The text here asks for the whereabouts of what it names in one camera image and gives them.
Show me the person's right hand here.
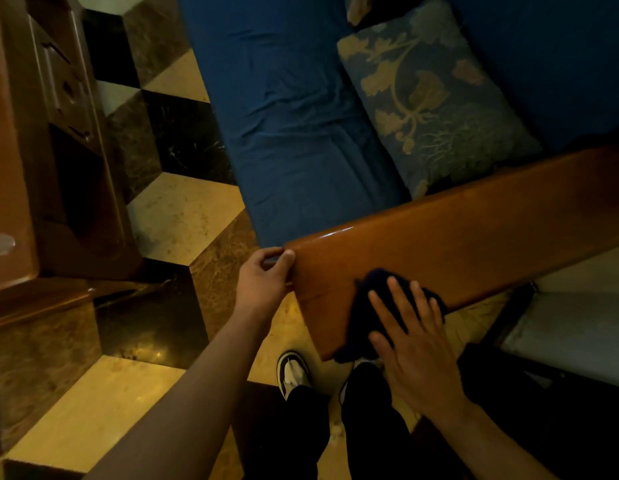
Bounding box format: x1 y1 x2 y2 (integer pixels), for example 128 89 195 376
367 276 471 427

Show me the person's sneaker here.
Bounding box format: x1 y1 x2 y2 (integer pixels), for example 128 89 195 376
337 358 386 407
276 350 312 401

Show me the dark blue cleaning cloth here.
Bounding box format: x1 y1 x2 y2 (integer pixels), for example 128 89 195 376
333 267 448 365

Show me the person's left hand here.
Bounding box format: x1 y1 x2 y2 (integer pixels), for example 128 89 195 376
233 246 297 327

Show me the person's left sneaker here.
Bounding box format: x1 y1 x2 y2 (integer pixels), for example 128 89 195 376
276 350 312 401

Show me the wooden sofa armrest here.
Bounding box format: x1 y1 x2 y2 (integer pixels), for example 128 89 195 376
283 143 619 363

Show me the blue sofa back cushion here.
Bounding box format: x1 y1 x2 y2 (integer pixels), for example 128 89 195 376
438 0 619 154

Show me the person's left forearm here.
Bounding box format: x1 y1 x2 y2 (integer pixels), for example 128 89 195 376
83 307 274 480

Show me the brown wooden table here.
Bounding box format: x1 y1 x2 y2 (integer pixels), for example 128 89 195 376
0 0 146 337

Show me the floral throw pillow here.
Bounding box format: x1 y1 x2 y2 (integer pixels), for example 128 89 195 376
336 0 544 201

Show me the person's right sneaker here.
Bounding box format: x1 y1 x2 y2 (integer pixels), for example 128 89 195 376
337 358 386 407

